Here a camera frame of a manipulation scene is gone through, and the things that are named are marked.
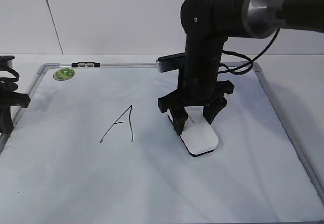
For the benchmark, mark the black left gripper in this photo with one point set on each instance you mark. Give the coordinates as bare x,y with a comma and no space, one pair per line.
9,99

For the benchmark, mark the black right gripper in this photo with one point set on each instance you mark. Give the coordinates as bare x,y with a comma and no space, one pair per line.
197,86

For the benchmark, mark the white eraser with black felt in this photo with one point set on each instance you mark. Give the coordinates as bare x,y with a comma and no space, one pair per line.
198,136

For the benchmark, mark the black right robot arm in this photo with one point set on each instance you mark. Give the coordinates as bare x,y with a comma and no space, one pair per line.
208,24

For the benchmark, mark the round green sticker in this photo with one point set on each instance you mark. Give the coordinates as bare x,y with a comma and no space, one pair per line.
64,74

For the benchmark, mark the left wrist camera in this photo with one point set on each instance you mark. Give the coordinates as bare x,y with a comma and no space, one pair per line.
6,62

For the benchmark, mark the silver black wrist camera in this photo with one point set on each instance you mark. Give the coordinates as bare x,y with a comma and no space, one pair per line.
170,62

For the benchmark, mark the white board with grey frame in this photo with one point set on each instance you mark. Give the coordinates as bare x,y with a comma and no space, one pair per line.
96,149

